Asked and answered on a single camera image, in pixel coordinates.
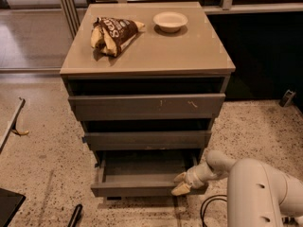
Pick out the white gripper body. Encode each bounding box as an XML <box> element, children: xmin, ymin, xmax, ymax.
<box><xmin>185</xmin><ymin>162</ymin><xmax>215</xmax><ymax>189</ymax></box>

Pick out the grey bottom drawer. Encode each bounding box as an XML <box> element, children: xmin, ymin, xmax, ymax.
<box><xmin>91</xmin><ymin>149</ymin><xmax>199</xmax><ymax>198</ymax></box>

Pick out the grey drawer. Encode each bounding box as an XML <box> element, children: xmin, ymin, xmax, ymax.
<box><xmin>84</xmin><ymin>131</ymin><xmax>211</xmax><ymax>150</ymax></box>
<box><xmin>68</xmin><ymin>94</ymin><xmax>225</xmax><ymax>121</ymax></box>
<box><xmin>91</xmin><ymin>149</ymin><xmax>199</xmax><ymax>198</ymax></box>

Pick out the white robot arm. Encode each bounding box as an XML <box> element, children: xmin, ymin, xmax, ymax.
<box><xmin>171</xmin><ymin>150</ymin><xmax>303</xmax><ymax>227</ymax></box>

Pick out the grey middle drawer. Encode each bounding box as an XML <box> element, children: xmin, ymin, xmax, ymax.
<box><xmin>84</xmin><ymin>131</ymin><xmax>211</xmax><ymax>150</ymax></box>

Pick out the grey top drawer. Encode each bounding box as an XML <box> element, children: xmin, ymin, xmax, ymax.
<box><xmin>68</xmin><ymin>94</ymin><xmax>225</xmax><ymax>121</ymax></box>

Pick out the grey drawer cabinet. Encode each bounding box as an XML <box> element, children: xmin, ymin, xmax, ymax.
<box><xmin>60</xmin><ymin>1</ymin><xmax>237</xmax><ymax>172</ymax></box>

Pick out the small grey door stop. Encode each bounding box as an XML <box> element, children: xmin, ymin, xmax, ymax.
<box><xmin>279</xmin><ymin>90</ymin><xmax>295</xmax><ymax>107</ymax></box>

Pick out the white paper bowl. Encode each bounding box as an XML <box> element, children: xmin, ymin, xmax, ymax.
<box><xmin>153</xmin><ymin>11</ymin><xmax>187</xmax><ymax>33</ymax></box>

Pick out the brown chip bag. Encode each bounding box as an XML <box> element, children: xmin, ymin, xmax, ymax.
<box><xmin>91</xmin><ymin>17</ymin><xmax>145</xmax><ymax>58</ymax></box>

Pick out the black flat object corner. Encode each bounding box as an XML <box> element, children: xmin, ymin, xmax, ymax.
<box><xmin>0</xmin><ymin>188</ymin><xmax>26</xmax><ymax>227</ymax></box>

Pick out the metal bar on floor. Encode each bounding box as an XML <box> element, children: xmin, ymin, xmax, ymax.
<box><xmin>0</xmin><ymin>97</ymin><xmax>29</xmax><ymax>153</ymax></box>

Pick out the black cable loop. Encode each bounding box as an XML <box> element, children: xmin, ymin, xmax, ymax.
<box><xmin>200</xmin><ymin>194</ymin><xmax>228</xmax><ymax>227</ymax></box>

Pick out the black handle on floor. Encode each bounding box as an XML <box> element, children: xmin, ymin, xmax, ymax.
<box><xmin>67</xmin><ymin>204</ymin><xmax>82</xmax><ymax>227</ymax></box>

